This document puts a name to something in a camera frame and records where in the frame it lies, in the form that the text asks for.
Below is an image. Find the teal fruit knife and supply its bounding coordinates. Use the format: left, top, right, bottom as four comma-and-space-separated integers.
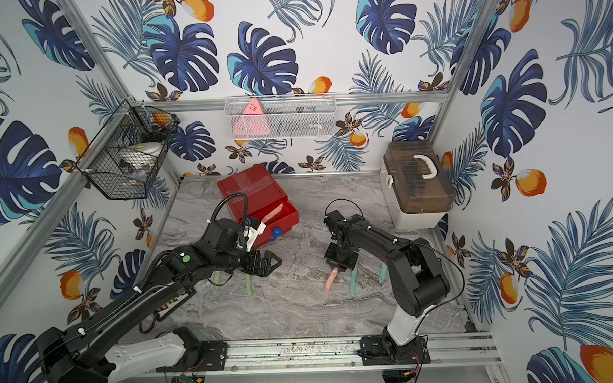
378, 263, 388, 284
349, 266, 358, 298

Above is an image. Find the pink fruit knife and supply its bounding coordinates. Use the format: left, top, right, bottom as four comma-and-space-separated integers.
261, 203, 283, 227
324, 267, 339, 293

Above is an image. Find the red three-drawer box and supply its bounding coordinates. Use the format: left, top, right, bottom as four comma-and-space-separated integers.
217, 164, 299, 249

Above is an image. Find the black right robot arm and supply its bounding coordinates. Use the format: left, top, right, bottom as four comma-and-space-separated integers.
324, 210, 451, 360

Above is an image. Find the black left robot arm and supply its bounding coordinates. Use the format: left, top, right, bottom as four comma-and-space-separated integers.
37, 218, 282, 383

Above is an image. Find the green fruit knife right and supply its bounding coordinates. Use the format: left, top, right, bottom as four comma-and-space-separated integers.
245, 275, 254, 297

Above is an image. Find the left yellow connector board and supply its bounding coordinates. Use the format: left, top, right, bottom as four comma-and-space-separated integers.
153, 288, 197, 322

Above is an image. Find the brown lidded storage box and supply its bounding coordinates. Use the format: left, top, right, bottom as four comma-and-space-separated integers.
380, 140, 456, 231

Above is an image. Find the white object in basket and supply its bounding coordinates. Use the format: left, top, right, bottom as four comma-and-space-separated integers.
117, 142, 163, 174

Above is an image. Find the pink triangle object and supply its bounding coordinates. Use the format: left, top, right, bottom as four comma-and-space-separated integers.
231, 98, 271, 139

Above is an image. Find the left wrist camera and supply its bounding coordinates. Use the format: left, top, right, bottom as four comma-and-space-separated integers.
244, 218, 266, 252

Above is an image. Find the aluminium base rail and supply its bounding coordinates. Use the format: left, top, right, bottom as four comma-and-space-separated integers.
185, 332, 502, 376

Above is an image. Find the black wire basket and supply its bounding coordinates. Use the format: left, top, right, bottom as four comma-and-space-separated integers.
74, 101, 180, 201

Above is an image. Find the clear mesh wall shelf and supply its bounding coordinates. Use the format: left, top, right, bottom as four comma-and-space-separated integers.
224, 94, 337, 140

